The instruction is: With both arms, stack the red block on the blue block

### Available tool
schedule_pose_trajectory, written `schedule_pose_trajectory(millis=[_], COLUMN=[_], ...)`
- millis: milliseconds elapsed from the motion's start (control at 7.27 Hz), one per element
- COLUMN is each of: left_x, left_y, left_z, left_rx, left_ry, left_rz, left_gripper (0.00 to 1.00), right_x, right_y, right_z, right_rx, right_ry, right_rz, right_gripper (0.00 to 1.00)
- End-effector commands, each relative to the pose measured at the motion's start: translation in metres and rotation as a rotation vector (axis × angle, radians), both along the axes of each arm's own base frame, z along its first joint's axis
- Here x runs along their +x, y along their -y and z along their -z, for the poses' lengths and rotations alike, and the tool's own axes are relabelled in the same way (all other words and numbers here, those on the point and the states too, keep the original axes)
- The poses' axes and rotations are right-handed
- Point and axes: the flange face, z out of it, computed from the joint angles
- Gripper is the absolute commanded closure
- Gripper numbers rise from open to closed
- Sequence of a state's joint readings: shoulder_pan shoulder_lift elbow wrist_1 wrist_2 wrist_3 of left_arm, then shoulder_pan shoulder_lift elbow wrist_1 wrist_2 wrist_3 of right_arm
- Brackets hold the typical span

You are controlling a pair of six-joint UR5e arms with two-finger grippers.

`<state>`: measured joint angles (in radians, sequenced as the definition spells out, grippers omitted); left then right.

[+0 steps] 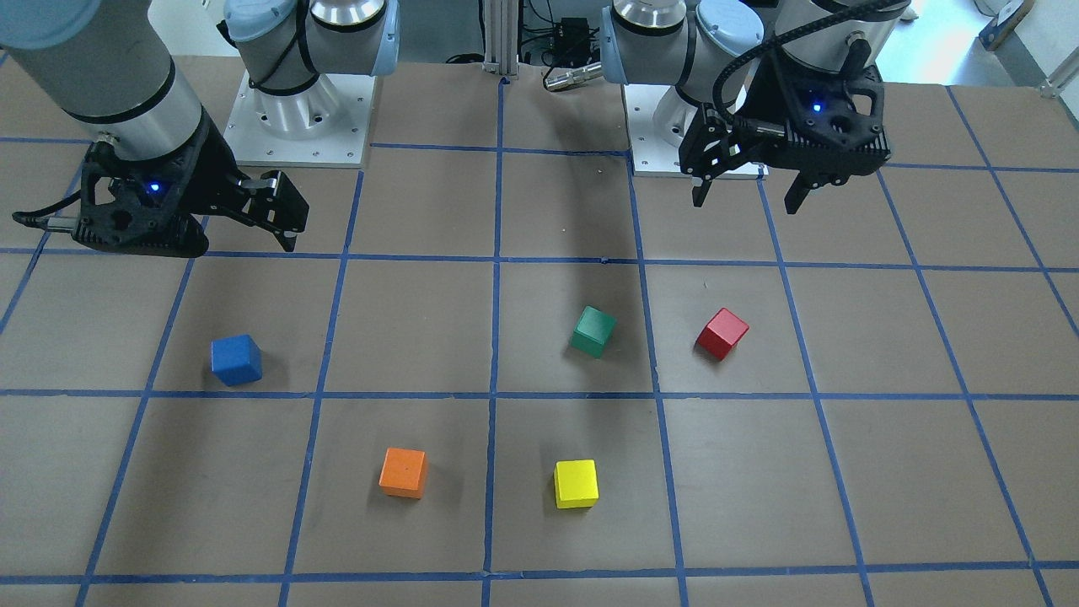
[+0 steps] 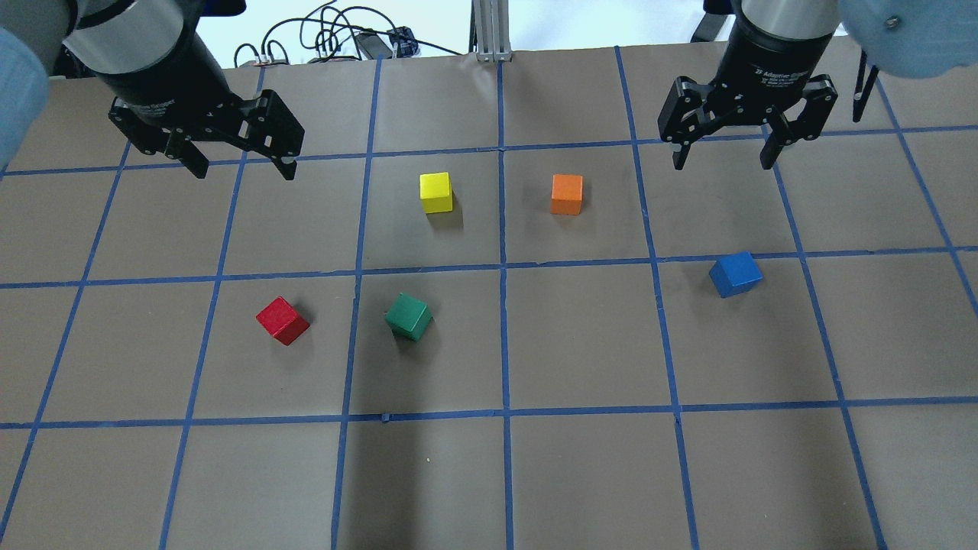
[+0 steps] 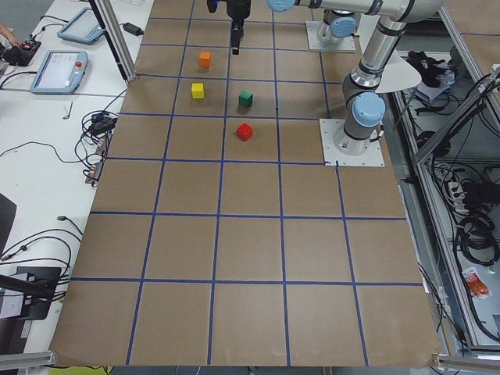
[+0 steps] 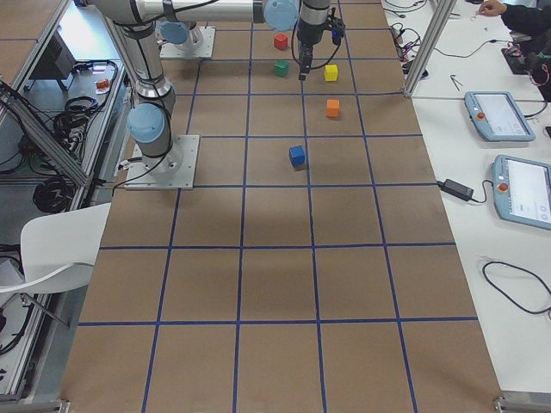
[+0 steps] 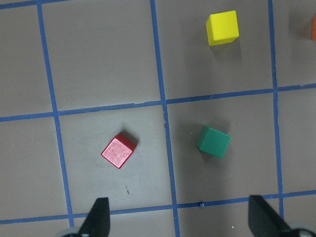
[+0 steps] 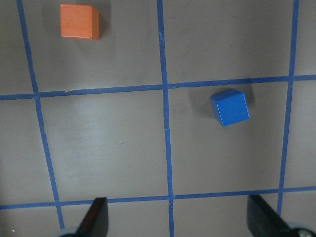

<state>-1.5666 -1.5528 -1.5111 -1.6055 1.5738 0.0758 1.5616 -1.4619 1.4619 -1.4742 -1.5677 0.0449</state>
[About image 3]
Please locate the black joystick controller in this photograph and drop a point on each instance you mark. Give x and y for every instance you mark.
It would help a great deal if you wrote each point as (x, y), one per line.
(21, 56)

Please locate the green wooden block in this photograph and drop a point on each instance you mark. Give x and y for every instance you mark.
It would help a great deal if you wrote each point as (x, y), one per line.
(245, 98)

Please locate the person's hand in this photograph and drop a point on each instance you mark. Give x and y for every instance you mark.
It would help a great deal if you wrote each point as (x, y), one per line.
(9, 35)

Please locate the black monitor stand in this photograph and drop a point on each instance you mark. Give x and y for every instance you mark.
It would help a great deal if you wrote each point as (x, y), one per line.
(28, 293)

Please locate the red snack packet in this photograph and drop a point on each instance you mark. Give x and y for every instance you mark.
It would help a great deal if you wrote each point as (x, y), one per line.
(477, 287)

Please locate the blue teach pendant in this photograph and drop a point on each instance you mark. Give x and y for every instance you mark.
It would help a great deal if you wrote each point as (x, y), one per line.
(82, 28)
(60, 73)

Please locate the brown paper table mat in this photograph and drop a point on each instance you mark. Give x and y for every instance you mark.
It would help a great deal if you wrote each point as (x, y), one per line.
(202, 249)

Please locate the yellow wooden block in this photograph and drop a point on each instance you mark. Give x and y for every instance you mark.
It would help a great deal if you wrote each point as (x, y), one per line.
(197, 90)

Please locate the aluminium frame post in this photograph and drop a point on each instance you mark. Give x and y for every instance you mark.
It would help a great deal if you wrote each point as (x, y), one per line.
(109, 24)

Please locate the red wooden block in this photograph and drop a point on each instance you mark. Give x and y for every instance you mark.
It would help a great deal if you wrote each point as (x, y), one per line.
(244, 132)

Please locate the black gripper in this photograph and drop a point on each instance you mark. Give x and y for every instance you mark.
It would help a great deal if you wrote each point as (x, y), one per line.
(239, 9)

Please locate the metal allen key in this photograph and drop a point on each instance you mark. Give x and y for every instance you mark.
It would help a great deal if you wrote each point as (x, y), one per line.
(67, 111)

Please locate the black power adapter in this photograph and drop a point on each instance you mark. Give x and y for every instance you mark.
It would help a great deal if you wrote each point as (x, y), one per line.
(133, 29)

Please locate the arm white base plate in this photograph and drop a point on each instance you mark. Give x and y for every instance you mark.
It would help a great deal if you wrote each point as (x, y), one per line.
(316, 45)
(341, 150)

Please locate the white plastic chair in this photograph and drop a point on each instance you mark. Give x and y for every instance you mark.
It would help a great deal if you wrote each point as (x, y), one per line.
(398, 75)

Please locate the far blue teach pendant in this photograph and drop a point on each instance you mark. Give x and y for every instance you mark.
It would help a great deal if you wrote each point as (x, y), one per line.
(82, 28)

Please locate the orange wooden block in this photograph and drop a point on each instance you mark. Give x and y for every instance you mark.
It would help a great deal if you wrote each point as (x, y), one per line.
(205, 59)

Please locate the near blue teach pendant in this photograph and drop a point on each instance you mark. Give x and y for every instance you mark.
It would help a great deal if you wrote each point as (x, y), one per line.
(60, 73)

